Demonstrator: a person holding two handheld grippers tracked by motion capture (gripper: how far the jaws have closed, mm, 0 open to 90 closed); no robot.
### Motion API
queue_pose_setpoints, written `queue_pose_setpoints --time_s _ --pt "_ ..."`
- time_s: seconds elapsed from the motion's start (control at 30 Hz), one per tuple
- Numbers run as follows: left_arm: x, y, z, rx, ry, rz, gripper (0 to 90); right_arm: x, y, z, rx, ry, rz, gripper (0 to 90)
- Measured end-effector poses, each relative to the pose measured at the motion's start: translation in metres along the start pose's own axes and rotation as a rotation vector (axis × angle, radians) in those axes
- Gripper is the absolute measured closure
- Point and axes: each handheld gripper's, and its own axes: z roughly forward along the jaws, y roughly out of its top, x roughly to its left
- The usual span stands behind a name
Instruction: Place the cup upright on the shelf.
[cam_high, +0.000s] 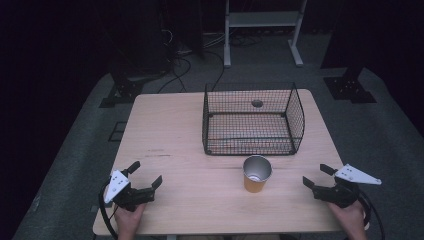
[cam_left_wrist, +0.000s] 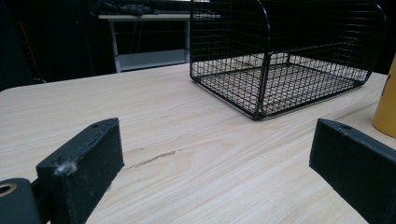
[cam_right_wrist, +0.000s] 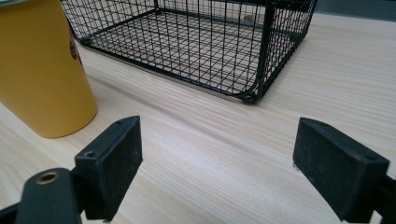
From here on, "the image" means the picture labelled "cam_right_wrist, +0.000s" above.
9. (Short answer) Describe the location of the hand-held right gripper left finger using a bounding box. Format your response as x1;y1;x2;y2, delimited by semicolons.
74;115;144;222

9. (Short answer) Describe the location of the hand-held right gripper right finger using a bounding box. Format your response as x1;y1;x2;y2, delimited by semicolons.
292;117;390;224

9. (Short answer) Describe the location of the yellow paper cup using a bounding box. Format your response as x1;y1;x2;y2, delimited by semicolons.
0;0;99;139

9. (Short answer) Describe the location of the black wire mesh basket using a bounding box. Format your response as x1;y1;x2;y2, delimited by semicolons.
59;0;318;105

